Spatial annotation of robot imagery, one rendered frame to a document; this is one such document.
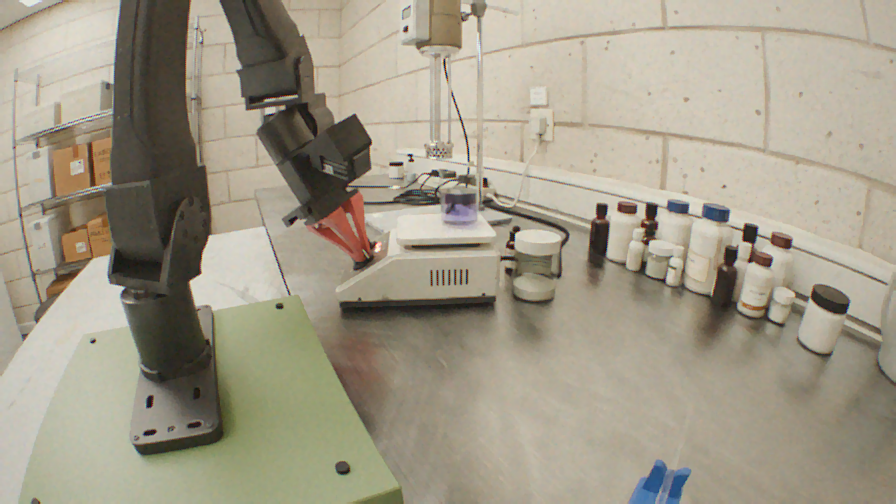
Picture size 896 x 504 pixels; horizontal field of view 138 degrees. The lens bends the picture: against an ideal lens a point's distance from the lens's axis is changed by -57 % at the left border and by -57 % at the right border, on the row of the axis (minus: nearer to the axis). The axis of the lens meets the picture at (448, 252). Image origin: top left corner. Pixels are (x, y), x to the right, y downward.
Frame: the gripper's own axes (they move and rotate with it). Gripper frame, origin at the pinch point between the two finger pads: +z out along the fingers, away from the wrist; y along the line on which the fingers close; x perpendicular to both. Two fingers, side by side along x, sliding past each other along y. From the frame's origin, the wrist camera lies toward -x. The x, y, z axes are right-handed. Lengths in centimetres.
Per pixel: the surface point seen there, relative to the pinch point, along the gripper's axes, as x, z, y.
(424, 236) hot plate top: -7.1, 1.8, 4.0
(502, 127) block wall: 21, 4, 75
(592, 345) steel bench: -22.9, 17.8, 2.3
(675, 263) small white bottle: -28.0, 24.6, 24.6
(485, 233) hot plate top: -11.3, 5.4, 8.8
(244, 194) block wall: 221, -33, 77
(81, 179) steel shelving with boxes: 206, -105, -21
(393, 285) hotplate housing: -3.5, 4.7, -1.0
